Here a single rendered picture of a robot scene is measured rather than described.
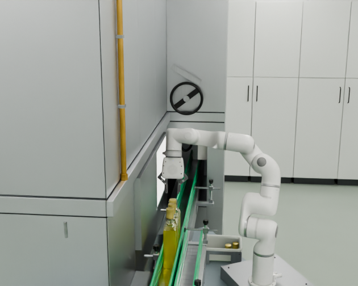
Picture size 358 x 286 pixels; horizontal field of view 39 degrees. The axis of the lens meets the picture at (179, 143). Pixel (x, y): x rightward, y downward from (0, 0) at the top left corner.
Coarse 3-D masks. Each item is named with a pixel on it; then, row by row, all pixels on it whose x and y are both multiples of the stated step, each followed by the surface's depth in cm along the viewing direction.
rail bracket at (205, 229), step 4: (204, 220) 254; (208, 220) 254; (204, 224) 254; (184, 228) 255; (188, 228) 256; (192, 228) 256; (204, 228) 254; (208, 228) 255; (204, 232) 255; (204, 236) 256; (204, 240) 256
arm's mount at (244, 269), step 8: (232, 264) 249; (240, 264) 249; (248, 264) 249; (280, 264) 250; (288, 264) 250; (224, 272) 244; (232, 272) 242; (240, 272) 242; (248, 272) 242; (280, 272) 243; (288, 272) 243; (296, 272) 243; (224, 280) 245; (232, 280) 237; (240, 280) 236; (280, 280) 236; (288, 280) 236; (296, 280) 236; (304, 280) 236
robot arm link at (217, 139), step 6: (198, 132) 243; (204, 132) 242; (210, 132) 241; (216, 132) 237; (222, 132) 233; (198, 138) 240; (204, 138) 242; (210, 138) 240; (216, 138) 234; (222, 138) 231; (192, 144) 242; (198, 144) 243; (204, 144) 242; (210, 144) 240; (216, 144) 233; (222, 144) 231
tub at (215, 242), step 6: (210, 234) 277; (210, 240) 277; (216, 240) 277; (222, 240) 276; (228, 240) 276; (234, 240) 276; (240, 240) 270; (210, 246) 278; (216, 246) 277; (222, 246) 277; (240, 246) 263
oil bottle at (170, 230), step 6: (168, 228) 227; (174, 228) 228; (168, 234) 228; (174, 234) 228; (168, 240) 229; (174, 240) 229; (168, 246) 229; (174, 246) 229; (168, 252) 230; (174, 252) 230; (168, 258) 231; (174, 258) 231; (168, 264) 232
